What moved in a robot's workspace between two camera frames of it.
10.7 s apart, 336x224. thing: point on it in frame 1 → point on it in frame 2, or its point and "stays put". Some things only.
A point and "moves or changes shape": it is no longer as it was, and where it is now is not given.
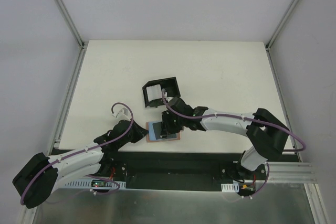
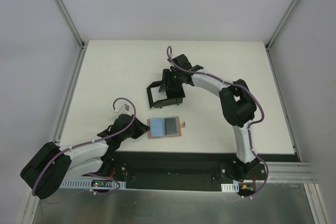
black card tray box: [171, 89] moves or changes shape
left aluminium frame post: [63, 10] stays put
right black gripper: [169, 123] → [170, 82]
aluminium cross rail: [291, 172] stays put
